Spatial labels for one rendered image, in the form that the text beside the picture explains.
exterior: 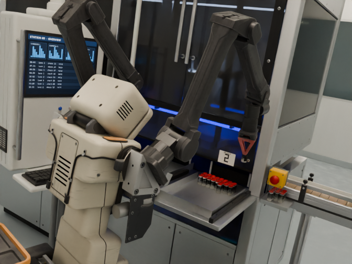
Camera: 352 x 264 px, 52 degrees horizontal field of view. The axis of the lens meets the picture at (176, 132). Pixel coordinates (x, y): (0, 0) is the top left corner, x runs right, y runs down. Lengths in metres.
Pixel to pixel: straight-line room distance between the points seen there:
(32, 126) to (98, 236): 0.87
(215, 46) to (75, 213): 0.66
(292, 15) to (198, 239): 1.17
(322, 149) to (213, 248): 4.62
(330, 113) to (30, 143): 5.10
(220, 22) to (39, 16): 1.05
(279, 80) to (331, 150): 4.76
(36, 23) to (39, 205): 1.42
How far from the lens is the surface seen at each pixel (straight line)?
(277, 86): 1.63
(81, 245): 1.20
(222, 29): 1.00
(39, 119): 1.90
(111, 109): 1.01
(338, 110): 6.23
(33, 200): 2.84
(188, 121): 1.00
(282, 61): 1.62
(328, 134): 6.30
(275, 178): 1.65
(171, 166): 1.91
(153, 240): 2.13
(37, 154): 1.96
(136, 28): 1.91
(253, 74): 1.24
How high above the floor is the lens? 1.51
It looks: 14 degrees down
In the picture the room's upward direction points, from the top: 8 degrees clockwise
